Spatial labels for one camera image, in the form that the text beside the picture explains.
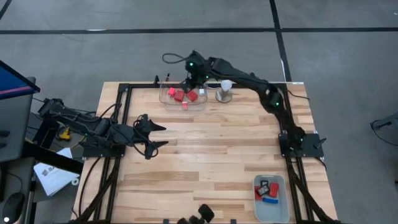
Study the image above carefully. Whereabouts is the black blocky object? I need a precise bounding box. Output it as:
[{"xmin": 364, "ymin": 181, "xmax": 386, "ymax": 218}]
[{"xmin": 176, "ymin": 203, "xmax": 216, "ymax": 224}]

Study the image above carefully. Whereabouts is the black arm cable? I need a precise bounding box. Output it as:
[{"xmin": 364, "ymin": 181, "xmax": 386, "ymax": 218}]
[
  {"xmin": 161, "ymin": 52, "xmax": 191, "ymax": 65},
  {"xmin": 93, "ymin": 102, "xmax": 159, "ymax": 160}
]

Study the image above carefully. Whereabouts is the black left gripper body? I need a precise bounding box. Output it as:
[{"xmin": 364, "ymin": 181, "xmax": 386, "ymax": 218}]
[{"xmin": 133, "ymin": 114, "xmax": 154, "ymax": 160}]

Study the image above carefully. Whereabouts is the dark grey desk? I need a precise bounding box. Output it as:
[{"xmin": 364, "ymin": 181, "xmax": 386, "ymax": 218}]
[{"xmin": 0, "ymin": 141, "xmax": 85, "ymax": 224}]

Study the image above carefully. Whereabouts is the black computer mouse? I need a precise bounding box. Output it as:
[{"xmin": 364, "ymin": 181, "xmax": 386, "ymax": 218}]
[{"xmin": 1, "ymin": 192, "xmax": 26, "ymax": 224}]

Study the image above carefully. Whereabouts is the white paper sheet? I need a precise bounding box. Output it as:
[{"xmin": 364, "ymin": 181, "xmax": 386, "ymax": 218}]
[{"xmin": 55, "ymin": 147, "xmax": 74, "ymax": 160}]

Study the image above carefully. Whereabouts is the grey plastic bin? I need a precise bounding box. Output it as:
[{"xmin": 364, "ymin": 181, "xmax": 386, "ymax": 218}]
[{"xmin": 251, "ymin": 174, "xmax": 291, "ymax": 224}]

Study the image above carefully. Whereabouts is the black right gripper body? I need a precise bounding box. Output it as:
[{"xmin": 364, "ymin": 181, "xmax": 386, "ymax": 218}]
[{"xmin": 181, "ymin": 77, "xmax": 206, "ymax": 94}]

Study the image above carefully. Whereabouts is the black aluminium table frame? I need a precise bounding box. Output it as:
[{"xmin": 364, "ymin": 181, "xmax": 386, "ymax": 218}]
[{"xmin": 70, "ymin": 81, "xmax": 341, "ymax": 224}]

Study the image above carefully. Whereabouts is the white printed paper booklet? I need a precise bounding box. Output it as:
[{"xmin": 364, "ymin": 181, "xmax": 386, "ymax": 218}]
[{"xmin": 33, "ymin": 161, "xmax": 81, "ymax": 198}]

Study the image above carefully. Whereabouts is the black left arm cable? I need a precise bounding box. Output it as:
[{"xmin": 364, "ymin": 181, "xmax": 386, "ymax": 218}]
[{"xmin": 93, "ymin": 102, "xmax": 159, "ymax": 160}]

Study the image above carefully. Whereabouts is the clear plastic bin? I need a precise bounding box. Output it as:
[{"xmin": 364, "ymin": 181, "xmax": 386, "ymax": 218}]
[{"xmin": 158, "ymin": 78, "xmax": 209, "ymax": 111}]

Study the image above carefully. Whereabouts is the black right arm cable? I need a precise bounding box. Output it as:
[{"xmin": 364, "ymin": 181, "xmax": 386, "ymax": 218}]
[{"xmin": 161, "ymin": 52, "xmax": 191, "ymax": 65}]

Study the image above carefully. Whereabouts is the white bulb on metal base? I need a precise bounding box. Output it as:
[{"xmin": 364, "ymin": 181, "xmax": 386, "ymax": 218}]
[{"xmin": 215, "ymin": 79, "xmax": 234, "ymax": 104}]

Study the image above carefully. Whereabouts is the yellow black tool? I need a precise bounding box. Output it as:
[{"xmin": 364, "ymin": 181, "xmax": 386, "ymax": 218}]
[{"xmin": 58, "ymin": 126, "xmax": 73, "ymax": 142}]

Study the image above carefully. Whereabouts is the computer monitor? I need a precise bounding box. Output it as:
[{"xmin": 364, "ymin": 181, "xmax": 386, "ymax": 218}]
[{"xmin": 0, "ymin": 59, "xmax": 42, "ymax": 163}]

